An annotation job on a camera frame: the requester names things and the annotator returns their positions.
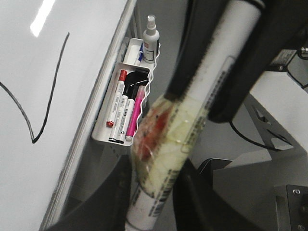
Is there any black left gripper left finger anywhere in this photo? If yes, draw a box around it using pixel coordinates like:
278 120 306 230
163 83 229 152
165 0 229 100

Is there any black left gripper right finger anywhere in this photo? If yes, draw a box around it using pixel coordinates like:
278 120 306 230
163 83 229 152
208 0 308 123

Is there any white black-tipped whiteboard marker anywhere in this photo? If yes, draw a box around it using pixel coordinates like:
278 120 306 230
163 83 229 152
125 0 265 231

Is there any black whiteboard eraser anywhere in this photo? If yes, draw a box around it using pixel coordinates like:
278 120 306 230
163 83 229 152
125 69 149 87

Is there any white whiteboard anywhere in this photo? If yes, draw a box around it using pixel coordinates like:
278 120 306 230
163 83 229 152
0 0 136 231

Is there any white spray cleaner bottle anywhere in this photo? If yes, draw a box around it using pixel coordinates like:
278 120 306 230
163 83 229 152
143 14 160 63

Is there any blue-capped marker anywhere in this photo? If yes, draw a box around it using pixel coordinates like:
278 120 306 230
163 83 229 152
134 43 143 65

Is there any red-capped white marker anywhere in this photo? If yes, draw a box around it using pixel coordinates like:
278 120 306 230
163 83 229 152
106 69 127 128

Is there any black-capped white marker lower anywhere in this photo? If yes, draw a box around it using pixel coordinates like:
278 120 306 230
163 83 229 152
116 85 139 144

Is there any black-capped white marker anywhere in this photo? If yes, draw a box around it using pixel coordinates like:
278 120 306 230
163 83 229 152
108 85 130 142
116 85 139 144

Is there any white marker tray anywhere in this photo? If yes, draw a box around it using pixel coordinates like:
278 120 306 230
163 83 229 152
91 63 154 147

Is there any pink highlighter marker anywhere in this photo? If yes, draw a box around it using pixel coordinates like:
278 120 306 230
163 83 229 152
125 85 145 141

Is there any black-capped white marker upper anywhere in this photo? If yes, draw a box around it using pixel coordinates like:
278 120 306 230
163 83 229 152
108 85 130 142

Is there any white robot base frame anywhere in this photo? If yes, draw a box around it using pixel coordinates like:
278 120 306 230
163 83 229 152
213 71 308 192

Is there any black cable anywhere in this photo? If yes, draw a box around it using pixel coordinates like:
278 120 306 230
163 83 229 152
228 120 277 151

